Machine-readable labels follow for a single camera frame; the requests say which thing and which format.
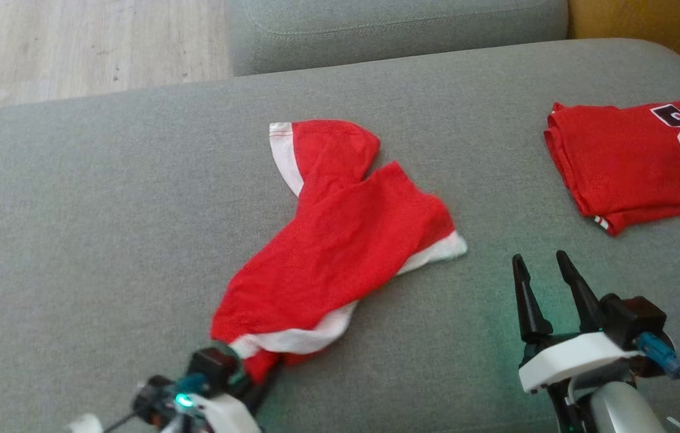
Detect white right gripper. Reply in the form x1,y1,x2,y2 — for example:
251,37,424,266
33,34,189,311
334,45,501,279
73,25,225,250
512,250,642,395

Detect grey sofa cushion section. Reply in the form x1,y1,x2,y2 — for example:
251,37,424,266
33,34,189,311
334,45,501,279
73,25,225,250
227,0,570,77

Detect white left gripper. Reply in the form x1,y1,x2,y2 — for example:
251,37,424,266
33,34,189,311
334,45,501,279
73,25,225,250
192,343,283,433

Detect red jersey with number print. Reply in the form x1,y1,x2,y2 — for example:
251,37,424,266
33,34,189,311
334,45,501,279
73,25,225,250
544,98,680,237

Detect red and white shorts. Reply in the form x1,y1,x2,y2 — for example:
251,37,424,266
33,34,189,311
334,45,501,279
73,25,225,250
210,119,468,385

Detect grey fabric sofa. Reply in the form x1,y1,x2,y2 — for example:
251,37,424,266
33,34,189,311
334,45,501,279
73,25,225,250
0,38,680,433

